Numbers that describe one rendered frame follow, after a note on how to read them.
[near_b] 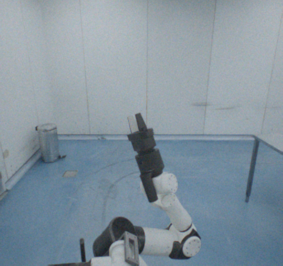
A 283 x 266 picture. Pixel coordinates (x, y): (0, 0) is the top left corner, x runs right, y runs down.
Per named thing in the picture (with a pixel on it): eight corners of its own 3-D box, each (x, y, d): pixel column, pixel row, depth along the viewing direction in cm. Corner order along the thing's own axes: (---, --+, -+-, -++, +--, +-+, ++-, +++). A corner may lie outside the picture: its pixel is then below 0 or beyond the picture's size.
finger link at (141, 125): (140, 112, 82) (146, 129, 82) (132, 115, 80) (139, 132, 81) (142, 111, 80) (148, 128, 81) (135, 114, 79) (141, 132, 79)
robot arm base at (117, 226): (121, 276, 83) (89, 272, 79) (120, 239, 93) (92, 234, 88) (143, 257, 75) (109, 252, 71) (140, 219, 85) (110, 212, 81)
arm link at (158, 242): (194, 267, 89) (141, 265, 80) (175, 245, 101) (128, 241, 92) (204, 238, 89) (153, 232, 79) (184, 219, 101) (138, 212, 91)
